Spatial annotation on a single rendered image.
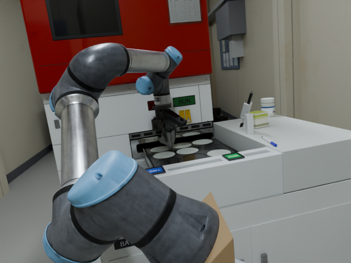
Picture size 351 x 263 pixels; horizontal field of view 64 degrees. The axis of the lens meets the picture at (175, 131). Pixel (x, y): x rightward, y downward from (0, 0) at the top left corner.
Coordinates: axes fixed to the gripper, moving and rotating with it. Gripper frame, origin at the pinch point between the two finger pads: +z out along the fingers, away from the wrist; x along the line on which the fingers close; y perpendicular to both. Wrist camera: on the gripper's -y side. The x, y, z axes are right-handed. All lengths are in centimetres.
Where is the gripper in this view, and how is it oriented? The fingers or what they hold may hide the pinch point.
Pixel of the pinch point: (171, 147)
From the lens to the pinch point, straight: 130.6
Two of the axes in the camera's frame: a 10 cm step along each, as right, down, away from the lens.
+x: -5.8, 2.3, -7.8
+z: 1.1, 9.7, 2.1
